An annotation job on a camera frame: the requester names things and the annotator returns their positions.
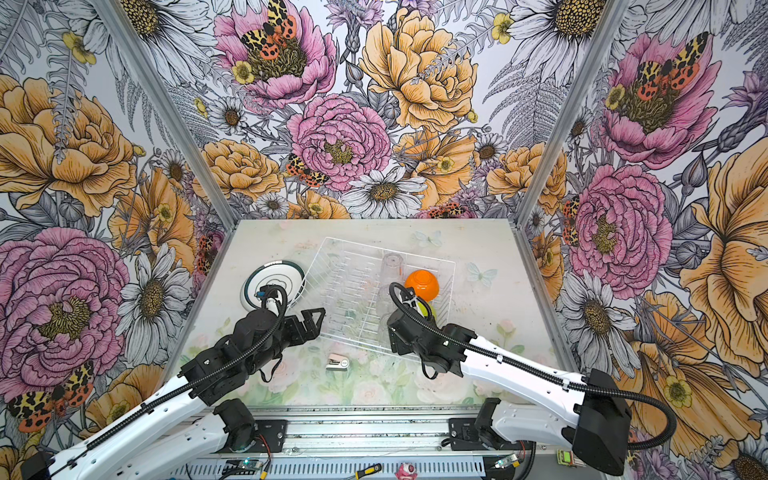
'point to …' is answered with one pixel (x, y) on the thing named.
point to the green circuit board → (241, 466)
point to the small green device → (565, 457)
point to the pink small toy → (406, 471)
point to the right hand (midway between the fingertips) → (408, 337)
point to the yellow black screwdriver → (360, 473)
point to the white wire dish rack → (352, 284)
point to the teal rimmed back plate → (272, 273)
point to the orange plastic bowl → (425, 284)
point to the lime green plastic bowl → (424, 309)
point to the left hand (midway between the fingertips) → (310, 323)
